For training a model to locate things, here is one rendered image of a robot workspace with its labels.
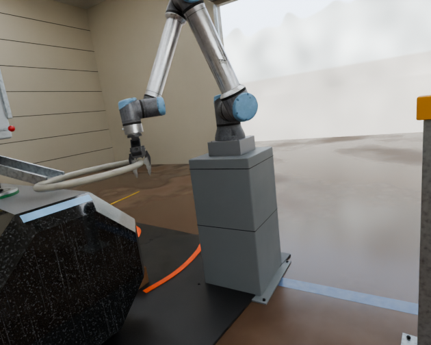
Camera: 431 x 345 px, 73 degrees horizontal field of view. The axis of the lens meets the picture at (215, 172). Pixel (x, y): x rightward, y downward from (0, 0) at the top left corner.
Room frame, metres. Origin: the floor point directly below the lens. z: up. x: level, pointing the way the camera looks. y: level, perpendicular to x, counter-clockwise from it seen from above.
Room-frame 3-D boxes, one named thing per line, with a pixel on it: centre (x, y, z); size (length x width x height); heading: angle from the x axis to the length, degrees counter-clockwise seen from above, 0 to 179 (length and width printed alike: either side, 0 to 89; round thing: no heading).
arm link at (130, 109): (1.44, 0.37, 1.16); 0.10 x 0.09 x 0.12; 110
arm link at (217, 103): (1.80, -0.12, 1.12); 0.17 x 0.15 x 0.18; 20
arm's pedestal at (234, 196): (1.81, -0.12, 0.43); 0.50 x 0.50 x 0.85; 58
